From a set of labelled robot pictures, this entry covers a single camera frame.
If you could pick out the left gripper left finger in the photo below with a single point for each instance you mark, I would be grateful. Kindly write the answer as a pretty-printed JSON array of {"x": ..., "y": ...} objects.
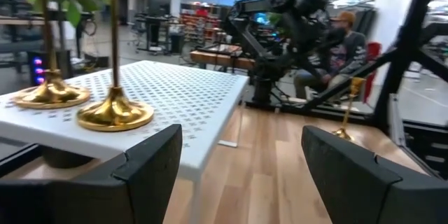
[{"x": 105, "y": 196}]

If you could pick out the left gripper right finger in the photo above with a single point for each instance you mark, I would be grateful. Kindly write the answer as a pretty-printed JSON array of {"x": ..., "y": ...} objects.
[{"x": 367, "y": 189}]

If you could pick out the short gold candlestick holder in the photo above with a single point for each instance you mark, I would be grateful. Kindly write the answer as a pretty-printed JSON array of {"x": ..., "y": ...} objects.
[{"x": 115, "y": 112}]

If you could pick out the medium gold candlestick holder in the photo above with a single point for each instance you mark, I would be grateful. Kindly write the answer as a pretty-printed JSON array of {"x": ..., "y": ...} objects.
[{"x": 357, "y": 84}]

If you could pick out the tall gold candlestick holder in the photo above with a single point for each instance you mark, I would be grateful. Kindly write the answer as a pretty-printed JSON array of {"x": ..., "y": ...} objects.
[{"x": 52, "y": 94}]

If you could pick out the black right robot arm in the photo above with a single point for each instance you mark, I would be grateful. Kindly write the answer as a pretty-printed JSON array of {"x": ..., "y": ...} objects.
[{"x": 266, "y": 42}]

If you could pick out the person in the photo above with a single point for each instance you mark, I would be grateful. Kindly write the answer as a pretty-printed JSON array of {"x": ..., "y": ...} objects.
[{"x": 350, "y": 52}]

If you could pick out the red chair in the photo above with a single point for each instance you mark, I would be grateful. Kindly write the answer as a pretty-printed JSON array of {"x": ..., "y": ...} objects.
[{"x": 371, "y": 56}]

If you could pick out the wooden background workbench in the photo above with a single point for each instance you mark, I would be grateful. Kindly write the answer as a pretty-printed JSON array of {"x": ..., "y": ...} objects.
[{"x": 217, "y": 57}]

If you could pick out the white perforated metal shelf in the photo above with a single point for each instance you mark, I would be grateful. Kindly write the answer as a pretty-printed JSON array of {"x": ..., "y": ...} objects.
[{"x": 175, "y": 91}]

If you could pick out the computer tower purple lights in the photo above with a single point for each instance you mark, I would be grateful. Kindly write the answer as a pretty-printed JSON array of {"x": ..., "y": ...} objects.
[{"x": 38, "y": 70}]

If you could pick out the green leafy plant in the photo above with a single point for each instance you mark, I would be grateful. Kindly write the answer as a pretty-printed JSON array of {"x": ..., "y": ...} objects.
[{"x": 73, "y": 14}]

